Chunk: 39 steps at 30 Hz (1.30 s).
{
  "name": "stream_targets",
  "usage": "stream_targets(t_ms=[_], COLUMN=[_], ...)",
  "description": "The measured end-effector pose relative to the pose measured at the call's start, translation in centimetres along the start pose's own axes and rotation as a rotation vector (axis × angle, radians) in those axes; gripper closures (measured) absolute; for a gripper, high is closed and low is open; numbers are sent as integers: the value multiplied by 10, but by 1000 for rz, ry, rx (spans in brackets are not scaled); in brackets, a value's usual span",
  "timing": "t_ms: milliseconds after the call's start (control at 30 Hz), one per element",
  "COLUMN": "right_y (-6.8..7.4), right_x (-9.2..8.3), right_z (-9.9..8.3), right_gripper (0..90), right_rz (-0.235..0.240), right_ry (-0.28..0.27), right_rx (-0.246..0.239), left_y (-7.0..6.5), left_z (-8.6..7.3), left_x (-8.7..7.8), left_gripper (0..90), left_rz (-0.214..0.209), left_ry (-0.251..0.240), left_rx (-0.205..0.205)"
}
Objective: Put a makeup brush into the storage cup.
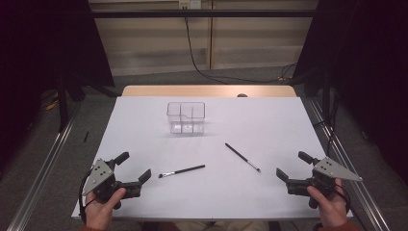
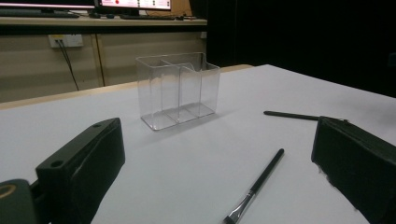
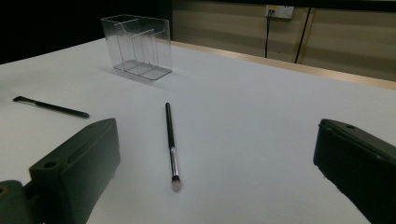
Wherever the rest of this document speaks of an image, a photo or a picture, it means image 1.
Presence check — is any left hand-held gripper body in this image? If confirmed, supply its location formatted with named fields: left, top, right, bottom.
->
left=81, top=157, right=142, bottom=211

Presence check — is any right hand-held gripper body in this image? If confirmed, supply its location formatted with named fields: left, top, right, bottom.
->
left=286, top=156, right=364, bottom=210

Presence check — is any black pen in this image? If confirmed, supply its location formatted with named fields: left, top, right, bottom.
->
left=158, top=165, right=206, bottom=179

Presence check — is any clear plastic organizer box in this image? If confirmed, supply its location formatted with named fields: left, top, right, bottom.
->
left=166, top=101, right=206, bottom=135

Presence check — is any person's left hand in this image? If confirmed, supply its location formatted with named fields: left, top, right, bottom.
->
left=85, top=187, right=127, bottom=231

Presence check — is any person's right hand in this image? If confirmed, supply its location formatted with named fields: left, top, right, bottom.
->
left=306, top=178, right=349, bottom=229

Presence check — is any white table mat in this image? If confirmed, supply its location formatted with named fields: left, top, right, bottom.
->
left=71, top=95, right=354, bottom=221

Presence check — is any black curtain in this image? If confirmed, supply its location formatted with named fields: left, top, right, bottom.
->
left=0, top=0, right=115, bottom=174
left=293, top=0, right=408, bottom=184

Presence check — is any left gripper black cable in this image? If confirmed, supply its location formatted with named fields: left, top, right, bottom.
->
left=78, top=167, right=97, bottom=224

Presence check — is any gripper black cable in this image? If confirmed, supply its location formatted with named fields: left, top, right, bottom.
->
left=333, top=183, right=352, bottom=216
left=78, top=167, right=97, bottom=224

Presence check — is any thin black floor cable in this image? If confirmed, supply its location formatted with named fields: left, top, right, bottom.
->
left=312, top=90, right=338, bottom=157

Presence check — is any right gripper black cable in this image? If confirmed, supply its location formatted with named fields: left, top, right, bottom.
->
left=333, top=183, right=352, bottom=216

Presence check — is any aluminium floor rail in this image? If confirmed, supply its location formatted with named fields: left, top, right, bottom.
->
left=306, top=95, right=392, bottom=231
left=6, top=99, right=85, bottom=231

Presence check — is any black stand post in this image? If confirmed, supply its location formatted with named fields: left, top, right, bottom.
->
left=57, top=73, right=69, bottom=133

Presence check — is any long black wall cable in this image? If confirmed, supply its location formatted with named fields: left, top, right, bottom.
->
left=184, top=15, right=297, bottom=85

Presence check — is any white wall socket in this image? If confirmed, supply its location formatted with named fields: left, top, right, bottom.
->
left=178, top=0, right=202, bottom=10

